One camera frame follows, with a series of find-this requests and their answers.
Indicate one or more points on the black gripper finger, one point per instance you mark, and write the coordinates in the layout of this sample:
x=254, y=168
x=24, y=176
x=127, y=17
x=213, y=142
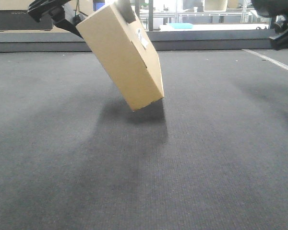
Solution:
x=125, y=9
x=66, y=25
x=279, y=41

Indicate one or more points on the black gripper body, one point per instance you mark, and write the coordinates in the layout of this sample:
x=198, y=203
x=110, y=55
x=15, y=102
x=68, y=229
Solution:
x=38, y=8

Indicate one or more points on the small cardboard package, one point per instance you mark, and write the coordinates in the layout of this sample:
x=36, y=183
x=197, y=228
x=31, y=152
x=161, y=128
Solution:
x=126, y=53

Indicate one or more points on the orange black barcode scanner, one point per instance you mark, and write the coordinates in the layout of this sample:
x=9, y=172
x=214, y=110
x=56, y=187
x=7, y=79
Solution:
x=271, y=8

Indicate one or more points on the large cardboard box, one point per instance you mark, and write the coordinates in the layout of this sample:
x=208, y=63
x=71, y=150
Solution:
x=14, y=17

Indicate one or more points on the blue foam pad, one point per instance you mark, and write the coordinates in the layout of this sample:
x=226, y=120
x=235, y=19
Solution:
x=181, y=26

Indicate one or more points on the white foam board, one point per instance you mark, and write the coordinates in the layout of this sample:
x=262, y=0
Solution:
x=219, y=27

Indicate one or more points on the white rectangular bin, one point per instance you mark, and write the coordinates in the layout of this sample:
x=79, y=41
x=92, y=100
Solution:
x=215, y=5

